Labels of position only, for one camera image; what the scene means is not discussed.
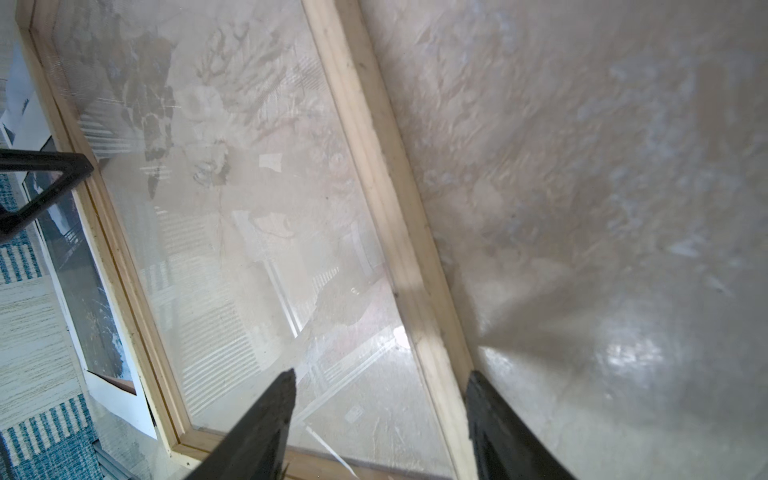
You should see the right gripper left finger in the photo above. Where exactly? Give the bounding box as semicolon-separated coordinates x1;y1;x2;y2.
187;369;296;480

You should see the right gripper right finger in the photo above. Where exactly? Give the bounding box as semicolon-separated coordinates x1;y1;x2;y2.
465;370;575;480

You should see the wooden picture frame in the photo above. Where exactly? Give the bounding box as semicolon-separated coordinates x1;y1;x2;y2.
16;1;476;479

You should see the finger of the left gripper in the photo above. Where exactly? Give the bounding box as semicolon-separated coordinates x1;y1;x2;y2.
1;149;94;243

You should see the clear acrylic sheet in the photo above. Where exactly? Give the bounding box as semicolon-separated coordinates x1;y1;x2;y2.
51;1;452;478

